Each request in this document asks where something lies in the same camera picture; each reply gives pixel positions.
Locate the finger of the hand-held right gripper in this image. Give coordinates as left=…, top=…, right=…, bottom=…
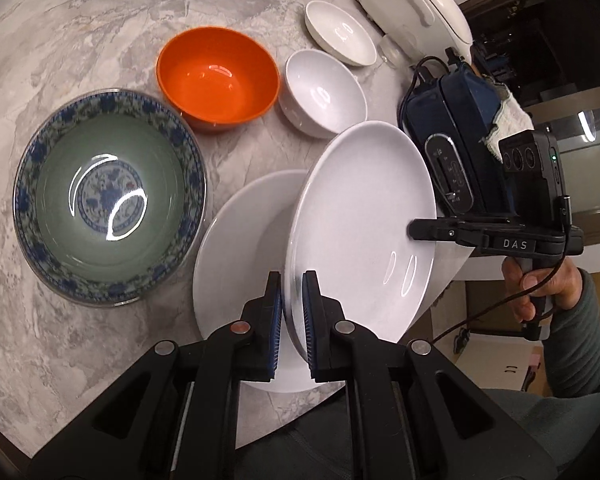
left=407, top=216, right=487, bottom=252

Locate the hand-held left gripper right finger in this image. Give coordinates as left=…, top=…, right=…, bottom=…
left=302, top=270, right=571, bottom=480

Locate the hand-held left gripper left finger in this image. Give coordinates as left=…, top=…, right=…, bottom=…
left=27, top=271, right=284, bottom=480

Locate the white round plate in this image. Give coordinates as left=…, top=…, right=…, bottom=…
left=284, top=121, right=438, bottom=367
left=192, top=170, right=342, bottom=394

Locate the deep white bowl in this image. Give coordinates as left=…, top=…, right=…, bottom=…
left=279, top=50, right=369, bottom=139

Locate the green bowl with blue pattern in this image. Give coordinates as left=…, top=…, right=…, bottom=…
left=12, top=89, right=210, bottom=307

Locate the shallow white bowl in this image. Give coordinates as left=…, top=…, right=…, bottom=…
left=304, top=0, right=379, bottom=67

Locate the orange bowl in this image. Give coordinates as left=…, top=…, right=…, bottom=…
left=156, top=27, right=281, bottom=134

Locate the person's right forearm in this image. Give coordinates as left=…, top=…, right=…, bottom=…
left=539, top=269, right=600, bottom=397

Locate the person's right hand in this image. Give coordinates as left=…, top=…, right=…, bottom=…
left=501, top=257, right=589, bottom=324

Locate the white cloth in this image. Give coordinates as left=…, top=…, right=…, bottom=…
left=480, top=80, right=534, bottom=164

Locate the navy blue kitchen appliance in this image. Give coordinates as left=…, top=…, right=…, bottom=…
left=399, top=55, right=520, bottom=219

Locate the small clear glass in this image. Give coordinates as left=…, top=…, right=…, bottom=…
left=377, top=35, right=407, bottom=69

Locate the white rice cooker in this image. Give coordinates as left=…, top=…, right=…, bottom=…
left=357, top=0, right=474, bottom=64

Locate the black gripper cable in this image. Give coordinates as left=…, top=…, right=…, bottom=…
left=429, top=194, right=572, bottom=347

